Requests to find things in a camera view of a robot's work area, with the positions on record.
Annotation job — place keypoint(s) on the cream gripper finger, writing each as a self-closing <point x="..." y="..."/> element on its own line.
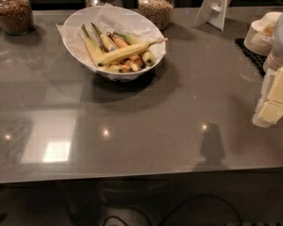
<point x="276" y="91"/>
<point x="267" y="113"/>

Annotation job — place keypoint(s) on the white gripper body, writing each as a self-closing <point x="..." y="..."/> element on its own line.
<point x="266" y="85"/>

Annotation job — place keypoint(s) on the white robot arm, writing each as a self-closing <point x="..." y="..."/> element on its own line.
<point x="277" y="42"/>

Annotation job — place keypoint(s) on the green-tipped right banana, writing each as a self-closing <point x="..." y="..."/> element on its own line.
<point x="148" y="57"/>

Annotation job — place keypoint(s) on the white paper bowl liner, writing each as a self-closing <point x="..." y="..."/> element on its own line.
<point x="116" y="19"/>

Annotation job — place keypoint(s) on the white oval bowl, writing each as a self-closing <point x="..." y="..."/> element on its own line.
<point x="81" y="22"/>

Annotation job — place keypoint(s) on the orange ripe banana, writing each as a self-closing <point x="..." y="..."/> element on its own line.
<point x="121" y="43"/>

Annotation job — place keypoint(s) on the left yellow-green banana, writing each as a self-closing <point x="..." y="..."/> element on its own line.
<point x="92" y="47"/>

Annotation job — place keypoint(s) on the white folded card stand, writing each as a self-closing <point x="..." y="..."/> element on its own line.
<point x="212" y="12"/>

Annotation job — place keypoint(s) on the right glass jar of grains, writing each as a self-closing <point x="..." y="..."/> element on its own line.
<point x="159" y="12"/>

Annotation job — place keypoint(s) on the glass jar of grains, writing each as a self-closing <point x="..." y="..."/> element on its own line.
<point x="159" y="12"/>
<point x="16" y="17"/>

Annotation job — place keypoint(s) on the left glass jar of grains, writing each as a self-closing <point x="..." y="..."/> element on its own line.
<point x="16" y="17"/>

